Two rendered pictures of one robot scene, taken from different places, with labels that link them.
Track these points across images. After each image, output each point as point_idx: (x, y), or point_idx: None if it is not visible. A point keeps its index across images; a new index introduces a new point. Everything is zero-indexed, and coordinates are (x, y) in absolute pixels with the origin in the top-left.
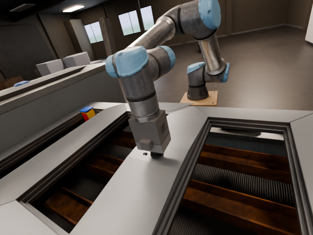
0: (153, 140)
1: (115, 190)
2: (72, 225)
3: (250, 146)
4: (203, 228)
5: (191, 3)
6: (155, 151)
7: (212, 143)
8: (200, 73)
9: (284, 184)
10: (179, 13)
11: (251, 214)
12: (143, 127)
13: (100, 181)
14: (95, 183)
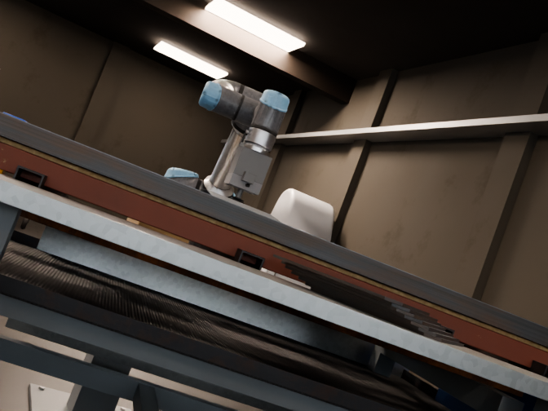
0: (257, 177)
1: (225, 199)
2: (105, 245)
3: (256, 303)
4: (234, 338)
5: (255, 91)
6: (250, 191)
7: (201, 290)
8: (192, 187)
9: (295, 345)
10: (240, 91)
11: None
12: (255, 160)
13: (15, 261)
14: (6, 259)
